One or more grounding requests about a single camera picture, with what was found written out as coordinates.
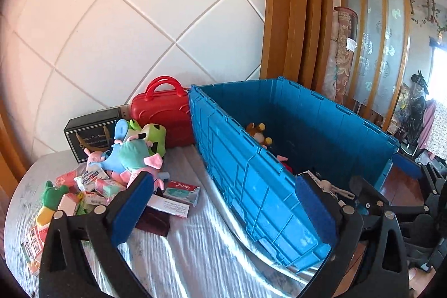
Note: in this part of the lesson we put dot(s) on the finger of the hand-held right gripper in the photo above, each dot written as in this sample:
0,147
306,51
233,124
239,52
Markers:
366,189

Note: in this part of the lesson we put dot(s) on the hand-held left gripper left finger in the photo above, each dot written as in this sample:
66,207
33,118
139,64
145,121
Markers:
132,203

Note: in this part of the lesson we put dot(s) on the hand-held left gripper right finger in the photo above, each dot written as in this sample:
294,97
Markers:
314,207

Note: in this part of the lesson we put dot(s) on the metal tongs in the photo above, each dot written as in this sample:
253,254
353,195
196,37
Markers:
335,189

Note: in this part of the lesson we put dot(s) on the blue plastic crate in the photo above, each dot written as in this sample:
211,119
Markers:
244,172

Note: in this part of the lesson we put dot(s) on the brown bear plush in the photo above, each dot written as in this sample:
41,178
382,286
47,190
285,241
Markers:
258,134

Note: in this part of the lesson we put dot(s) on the pink green box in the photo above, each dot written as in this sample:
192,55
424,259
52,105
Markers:
110,187

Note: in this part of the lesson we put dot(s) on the dark red cloth pouch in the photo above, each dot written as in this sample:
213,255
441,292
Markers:
153,223

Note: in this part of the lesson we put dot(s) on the long white box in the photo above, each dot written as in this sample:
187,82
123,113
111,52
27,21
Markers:
171,207

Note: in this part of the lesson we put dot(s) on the white blue alcohol wipes packet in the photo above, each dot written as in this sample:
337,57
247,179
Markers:
90,179

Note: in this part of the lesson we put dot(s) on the pink pig plush teal clothes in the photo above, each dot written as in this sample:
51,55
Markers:
134,155

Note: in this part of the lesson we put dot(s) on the red teal medicine box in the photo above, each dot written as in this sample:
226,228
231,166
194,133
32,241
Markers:
181,193

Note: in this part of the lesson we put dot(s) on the pink red plush toy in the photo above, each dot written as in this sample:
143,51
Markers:
282,162

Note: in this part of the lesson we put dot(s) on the small pink pig plush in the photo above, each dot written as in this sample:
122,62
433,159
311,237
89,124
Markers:
94,156

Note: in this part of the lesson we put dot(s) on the green frog plush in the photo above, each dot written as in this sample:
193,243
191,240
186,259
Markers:
150,137

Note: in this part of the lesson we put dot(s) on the pale pink tissue pack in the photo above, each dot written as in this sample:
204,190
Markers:
66,178

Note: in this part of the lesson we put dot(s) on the green yellow crocodile plush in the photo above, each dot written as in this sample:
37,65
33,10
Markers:
50,200

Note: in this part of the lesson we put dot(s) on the black gift box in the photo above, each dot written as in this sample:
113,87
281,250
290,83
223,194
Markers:
90,130

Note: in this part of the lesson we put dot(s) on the red toy suitcase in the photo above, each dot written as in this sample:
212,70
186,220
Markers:
160,116

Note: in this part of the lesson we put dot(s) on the orange green medicine box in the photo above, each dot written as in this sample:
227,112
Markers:
31,259

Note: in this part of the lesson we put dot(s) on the rolled patterned carpets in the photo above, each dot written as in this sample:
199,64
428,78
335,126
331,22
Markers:
340,53

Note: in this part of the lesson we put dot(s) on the wooden glass partition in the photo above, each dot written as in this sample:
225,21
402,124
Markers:
377,39

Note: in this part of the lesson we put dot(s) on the wooden door frame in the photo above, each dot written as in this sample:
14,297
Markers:
297,4
10,144

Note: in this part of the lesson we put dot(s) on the wall vine decoration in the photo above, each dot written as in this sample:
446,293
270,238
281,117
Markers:
431,11

